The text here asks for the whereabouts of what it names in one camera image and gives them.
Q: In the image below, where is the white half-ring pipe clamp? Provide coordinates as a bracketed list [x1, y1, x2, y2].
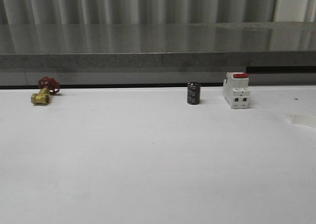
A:
[289, 112, 316, 128]

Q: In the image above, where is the grey pleated curtain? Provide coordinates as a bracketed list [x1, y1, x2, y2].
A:
[0, 0, 282, 25]

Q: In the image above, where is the white circuit breaker red switch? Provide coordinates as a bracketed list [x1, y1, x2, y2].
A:
[223, 72, 250, 109]

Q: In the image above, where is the black cylindrical capacitor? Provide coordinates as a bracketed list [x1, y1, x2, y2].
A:
[187, 82, 201, 105]

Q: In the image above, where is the brass valve red handwheel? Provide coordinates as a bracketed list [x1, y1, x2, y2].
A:
[31, 76, 60, 105]

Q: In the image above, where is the grey stone counter ledge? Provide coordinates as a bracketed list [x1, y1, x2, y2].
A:
[0, 22, 316, 72]

